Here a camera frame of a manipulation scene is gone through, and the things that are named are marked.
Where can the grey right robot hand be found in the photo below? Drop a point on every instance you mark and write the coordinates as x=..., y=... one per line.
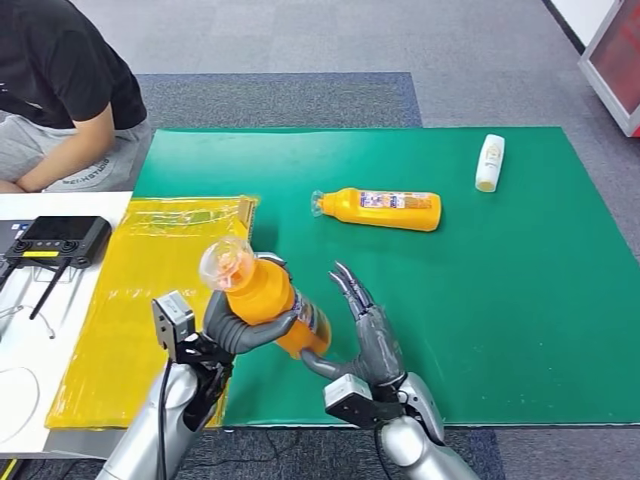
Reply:
x=377, y=348

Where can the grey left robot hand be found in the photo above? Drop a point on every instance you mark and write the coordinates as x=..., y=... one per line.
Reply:
x=235, y=334

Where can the orange bottle with clear cap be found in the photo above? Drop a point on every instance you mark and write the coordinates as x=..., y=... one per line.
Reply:
x=395, y=215
x=265, y=291

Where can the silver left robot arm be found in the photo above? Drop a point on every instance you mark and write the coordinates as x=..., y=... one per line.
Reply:
x=145, y=430

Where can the small white bottle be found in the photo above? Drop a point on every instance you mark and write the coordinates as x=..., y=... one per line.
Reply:
x=490, y=164

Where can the yellow plastic-wrapped flat box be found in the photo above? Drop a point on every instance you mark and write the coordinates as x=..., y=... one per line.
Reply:
x=140, y=298

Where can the green table mat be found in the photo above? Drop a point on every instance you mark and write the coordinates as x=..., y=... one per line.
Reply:
x=490, y=278

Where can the black controller antenna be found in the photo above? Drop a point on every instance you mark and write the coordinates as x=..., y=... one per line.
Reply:
x=7, y=277
x=49, y=291

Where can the black remote controller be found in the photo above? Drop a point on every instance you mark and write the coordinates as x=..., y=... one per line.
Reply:
x=60, y=238

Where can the dark laptop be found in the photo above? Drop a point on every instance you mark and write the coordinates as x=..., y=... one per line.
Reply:
x=12, y=235

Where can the person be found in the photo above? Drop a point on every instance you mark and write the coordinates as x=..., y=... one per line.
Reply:
x=60, y=66

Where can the white red cabinet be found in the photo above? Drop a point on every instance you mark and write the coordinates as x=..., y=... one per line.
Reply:
x=620, y=60

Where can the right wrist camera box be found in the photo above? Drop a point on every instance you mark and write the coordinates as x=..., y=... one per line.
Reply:
x=352, y=401

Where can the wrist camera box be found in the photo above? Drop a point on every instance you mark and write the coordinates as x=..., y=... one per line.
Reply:
x=172, y=321
x=352, y=401

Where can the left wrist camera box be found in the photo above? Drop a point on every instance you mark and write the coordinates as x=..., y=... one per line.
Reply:
x=172, y=321

